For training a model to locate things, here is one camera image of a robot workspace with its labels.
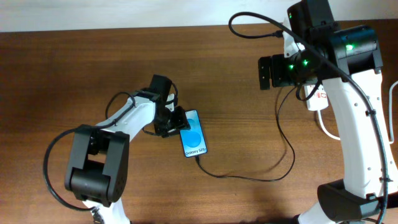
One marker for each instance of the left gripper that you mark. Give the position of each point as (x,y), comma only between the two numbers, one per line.
(181,123)

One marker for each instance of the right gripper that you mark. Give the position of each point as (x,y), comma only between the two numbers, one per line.
(275,65)

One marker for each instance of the blue Samsung Galaxy smartphone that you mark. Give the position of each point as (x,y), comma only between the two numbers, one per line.
(193,140)

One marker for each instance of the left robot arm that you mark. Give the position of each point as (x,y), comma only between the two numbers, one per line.
(98,164)

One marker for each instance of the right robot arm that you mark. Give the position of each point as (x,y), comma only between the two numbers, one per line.
(347,64)

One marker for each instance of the white power strip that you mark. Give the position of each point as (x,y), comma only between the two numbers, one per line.
(319,101)

